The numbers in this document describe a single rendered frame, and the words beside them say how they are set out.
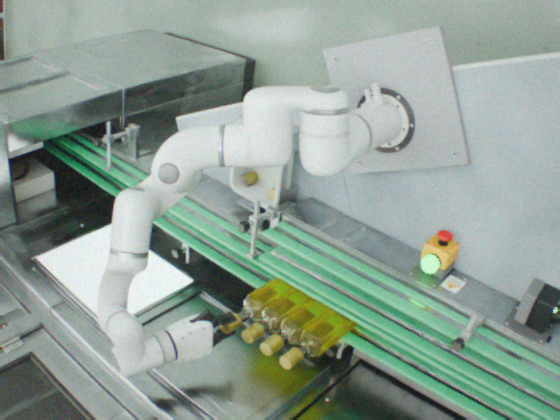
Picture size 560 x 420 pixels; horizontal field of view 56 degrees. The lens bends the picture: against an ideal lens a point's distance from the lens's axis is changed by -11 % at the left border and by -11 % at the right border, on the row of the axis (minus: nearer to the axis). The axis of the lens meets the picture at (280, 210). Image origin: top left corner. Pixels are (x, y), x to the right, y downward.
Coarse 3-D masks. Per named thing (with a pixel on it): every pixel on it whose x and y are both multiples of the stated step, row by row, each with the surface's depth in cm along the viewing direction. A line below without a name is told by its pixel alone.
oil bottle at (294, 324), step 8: (304, 304) 141; (312, 304) 142; (320, 304) 142; (296, 312) 138; (304, 312) 139; (312, 312) 139; (320, 312) 139; (288, 320) 136; (296, 320) 136; (304, 320) 136; (312, 320) 137; (280, 328) 135; (288, 328) 134; (296, 328) 134; (304, 328) 134; (296, 336) 134
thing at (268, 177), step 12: (240, 120) 157; (240, 168) 167; (252, 168) 170; (264, 168) 167; (276, 168) 164; (240, 180) 169; (264, 180) 169; (276, 180) 156; (240, 192) 166; (252, 192) 166; (264, 192) 166; (276, 192) 157; (264, 204) 162; (276, 204) 159
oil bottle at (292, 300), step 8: (296, 288) 146; (288, 296) 143; (296, 296) 144; (304, 296) 144; (272, 304) 140; (280, 304) 140; (288, 304) 141; (296, 304) 141; (264, 312) 138; (272, 312) 138; (280, 312) 138; (288, 312) 138; (272, 320) 136; (280, 320) 137; (272, 328) 137
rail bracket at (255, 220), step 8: (256, 200) 146; (256, 208) 146; (272, 208) 152; (256, 216) 148; (264, 216) 150; (272, 216) 152; (240, 224) 145; (248, 224) 145; (256, 224) 147; (256, 232) 150; (248, 256) 153; (256, 256) 154
